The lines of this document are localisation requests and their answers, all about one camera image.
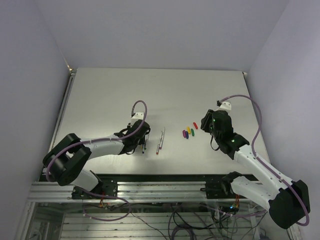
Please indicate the purple marker pen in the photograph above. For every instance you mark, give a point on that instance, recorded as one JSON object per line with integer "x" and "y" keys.
{"x": 162, "y": 138}

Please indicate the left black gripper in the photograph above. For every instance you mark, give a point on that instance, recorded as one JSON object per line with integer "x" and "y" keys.
{"x": 142, "y": 140}

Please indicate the green marker pen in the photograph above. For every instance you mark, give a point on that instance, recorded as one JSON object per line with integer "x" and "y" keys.
{"x": 146, "y": 141}

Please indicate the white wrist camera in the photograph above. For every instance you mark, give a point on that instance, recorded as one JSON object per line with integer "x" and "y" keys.
{"x": 139, "y": 115}
{"x": 224, "y": 106}

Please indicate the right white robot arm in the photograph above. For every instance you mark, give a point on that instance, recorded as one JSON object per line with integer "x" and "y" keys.
{"x": 286, "y": 201}

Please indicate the green pen cap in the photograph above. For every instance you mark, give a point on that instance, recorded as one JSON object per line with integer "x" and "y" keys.
{"x": 192, "y": 132}

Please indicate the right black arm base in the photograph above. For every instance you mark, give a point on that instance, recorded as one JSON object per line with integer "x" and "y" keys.
{"x": 220, "y": 187}

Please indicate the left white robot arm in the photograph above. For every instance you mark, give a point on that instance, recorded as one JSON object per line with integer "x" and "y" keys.
{"x": 65, "y": 162}

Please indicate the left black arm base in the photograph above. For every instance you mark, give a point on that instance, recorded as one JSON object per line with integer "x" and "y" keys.
{"x": 107, "y": 188}

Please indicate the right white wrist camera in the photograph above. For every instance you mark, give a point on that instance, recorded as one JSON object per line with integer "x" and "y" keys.
{"x": 224, "y": 106}

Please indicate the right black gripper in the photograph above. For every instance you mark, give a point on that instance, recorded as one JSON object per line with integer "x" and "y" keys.
{"x": 205, "y": 120}

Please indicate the red marker pen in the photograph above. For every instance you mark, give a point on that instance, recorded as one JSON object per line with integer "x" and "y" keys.
{"x": 157, "y": 150}

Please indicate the aluminium frame rail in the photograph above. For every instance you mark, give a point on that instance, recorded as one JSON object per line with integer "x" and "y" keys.
{"x": 176, "y": 191}

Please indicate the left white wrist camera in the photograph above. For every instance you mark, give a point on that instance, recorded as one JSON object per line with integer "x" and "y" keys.
{"x": 139, "y": 115}

